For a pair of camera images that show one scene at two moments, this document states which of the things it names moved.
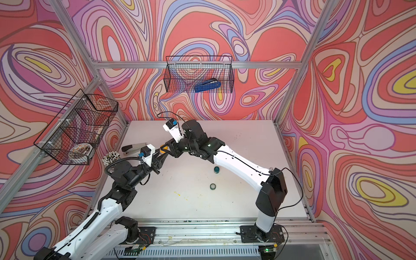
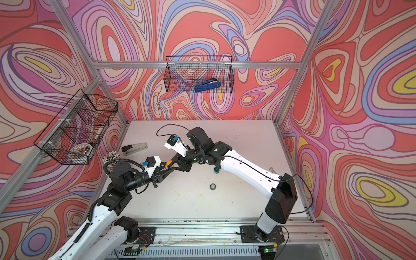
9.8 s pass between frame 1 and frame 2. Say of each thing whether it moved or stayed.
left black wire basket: stayed
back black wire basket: stayed
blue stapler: stayed
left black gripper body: moved
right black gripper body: moved
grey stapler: stayed
